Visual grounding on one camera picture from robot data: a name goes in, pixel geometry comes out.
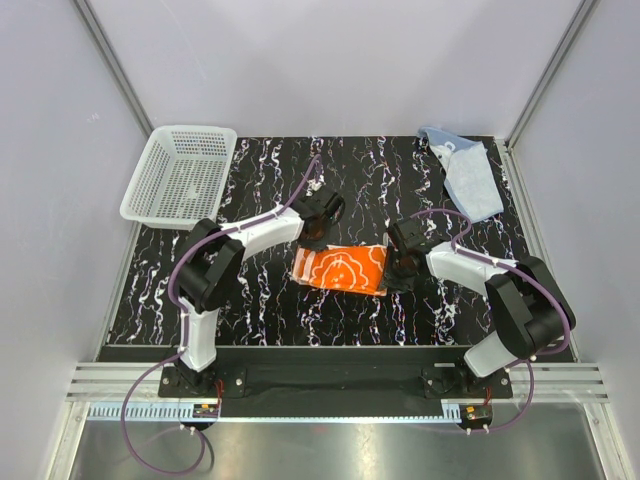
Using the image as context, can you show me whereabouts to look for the orange white patterned towel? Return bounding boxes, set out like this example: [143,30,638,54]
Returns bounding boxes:
[291,245,388,296]

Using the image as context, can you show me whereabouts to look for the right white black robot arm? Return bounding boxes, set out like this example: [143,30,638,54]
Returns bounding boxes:
[381,236,575,397]

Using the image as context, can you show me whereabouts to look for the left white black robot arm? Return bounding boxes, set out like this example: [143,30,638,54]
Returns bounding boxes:
[168,190,345,396]

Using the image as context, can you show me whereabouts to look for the black marble pattern mat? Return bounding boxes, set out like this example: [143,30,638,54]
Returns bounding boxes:
[107,134,569,347]

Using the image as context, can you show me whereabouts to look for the light blue towel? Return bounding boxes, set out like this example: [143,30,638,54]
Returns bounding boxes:
[418,126,504,223]

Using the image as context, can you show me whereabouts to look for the white plastic basket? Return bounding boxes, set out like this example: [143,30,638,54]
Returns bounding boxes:
[119,125,237,230]

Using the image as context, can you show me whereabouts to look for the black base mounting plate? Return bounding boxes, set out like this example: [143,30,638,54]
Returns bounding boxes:
[159,346,513,400]

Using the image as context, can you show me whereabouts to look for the right small electronics box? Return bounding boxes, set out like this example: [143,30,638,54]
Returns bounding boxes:
[461,404,493,424]

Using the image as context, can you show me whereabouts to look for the small electronics box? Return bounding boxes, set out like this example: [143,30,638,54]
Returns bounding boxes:
[193,402,221,419]
[461,404,493,424]

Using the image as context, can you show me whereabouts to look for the left small electronics box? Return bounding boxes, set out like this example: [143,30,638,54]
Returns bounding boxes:
[193,402,221,419]

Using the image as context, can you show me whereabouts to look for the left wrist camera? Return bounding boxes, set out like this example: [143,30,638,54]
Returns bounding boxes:
[309,185,345,217]

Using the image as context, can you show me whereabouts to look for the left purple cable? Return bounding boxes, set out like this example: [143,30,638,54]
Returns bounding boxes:
[121,153,326,480]

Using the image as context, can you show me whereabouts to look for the purple cable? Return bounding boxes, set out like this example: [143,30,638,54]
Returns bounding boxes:
[407,207,574,435]
[121,153,326,480]

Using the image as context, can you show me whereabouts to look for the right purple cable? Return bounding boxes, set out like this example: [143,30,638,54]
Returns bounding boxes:
[407,207,574,435]

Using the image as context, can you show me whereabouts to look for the aluminium frame rail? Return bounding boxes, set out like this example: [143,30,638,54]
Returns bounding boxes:
[66,362,609,403]

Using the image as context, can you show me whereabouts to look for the slotted cable duct rail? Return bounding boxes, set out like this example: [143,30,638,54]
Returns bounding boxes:
[88,400,463,423]

